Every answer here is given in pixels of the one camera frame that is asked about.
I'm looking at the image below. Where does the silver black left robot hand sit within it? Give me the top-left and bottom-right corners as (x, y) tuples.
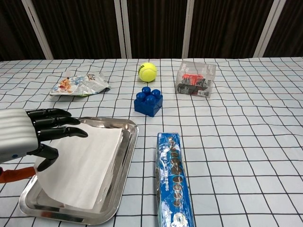
(0, 108), (89, 172)

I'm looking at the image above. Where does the white paper sheet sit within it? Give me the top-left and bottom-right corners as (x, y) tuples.
(34, 124), (123, 210)

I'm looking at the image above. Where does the stainless steel tray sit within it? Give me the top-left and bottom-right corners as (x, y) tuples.
(18, 117), (139, 225)

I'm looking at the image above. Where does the crinkled silver snack bag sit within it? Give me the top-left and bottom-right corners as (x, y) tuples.
(49, 72), (111, 97)

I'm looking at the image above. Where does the blue toy building block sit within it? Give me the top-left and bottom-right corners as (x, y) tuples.
(134, 87), (164, 117)

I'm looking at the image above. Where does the yellow tennis ball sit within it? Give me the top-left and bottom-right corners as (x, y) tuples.
(138, 61), (158, 82)

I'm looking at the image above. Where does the blue cookie package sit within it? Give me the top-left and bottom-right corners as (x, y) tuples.
(156, 132), (196, 227)

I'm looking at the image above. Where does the clear plastic box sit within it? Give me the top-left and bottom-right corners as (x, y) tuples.
(175, 61), (216, 98)

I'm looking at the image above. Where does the white black checkered tablecloth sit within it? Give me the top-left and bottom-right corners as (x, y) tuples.
(0, 56), (303, 227)

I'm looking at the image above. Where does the white partition frame post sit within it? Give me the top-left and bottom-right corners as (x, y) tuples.
(21, 0), (54, 60)
(113, 0), (126, 59)
(253, 0), (283, 58)
(120, 0), (132, 59)
(181, 0), (195, 59)

